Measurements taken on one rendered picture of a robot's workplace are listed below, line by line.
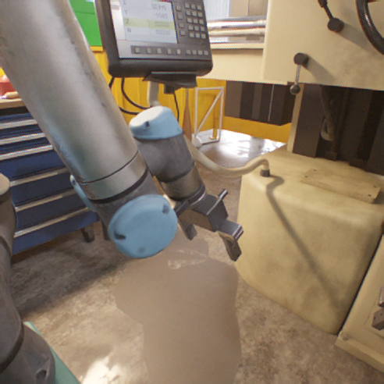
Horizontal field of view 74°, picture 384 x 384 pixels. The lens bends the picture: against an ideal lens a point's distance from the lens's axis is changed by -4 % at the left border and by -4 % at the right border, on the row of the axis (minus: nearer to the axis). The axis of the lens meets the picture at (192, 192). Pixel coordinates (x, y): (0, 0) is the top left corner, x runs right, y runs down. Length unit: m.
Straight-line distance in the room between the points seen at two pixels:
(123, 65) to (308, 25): 0.61
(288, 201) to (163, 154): 0.86
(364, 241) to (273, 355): 0.61
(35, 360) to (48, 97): 0.32
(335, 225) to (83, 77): 1.06
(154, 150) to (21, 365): 0.32
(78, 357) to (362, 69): 1.49
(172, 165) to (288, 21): 0.77
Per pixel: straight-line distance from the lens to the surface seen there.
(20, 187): 1.58
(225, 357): 1.30
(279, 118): 1.82
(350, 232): 1.17
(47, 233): 1.73
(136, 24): 0.84
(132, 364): 1.29
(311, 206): 1.18
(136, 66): 0.80
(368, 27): 0.76
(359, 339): 1.46
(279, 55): 1.09
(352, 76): 1.00
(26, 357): 0.42
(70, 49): 0.25
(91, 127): 0.25
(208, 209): 0.47
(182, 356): 1.29
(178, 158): 0.43
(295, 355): 1.37
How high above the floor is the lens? 1.10
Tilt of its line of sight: 26 degrees down
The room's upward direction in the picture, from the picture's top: 1 degrees clockwise
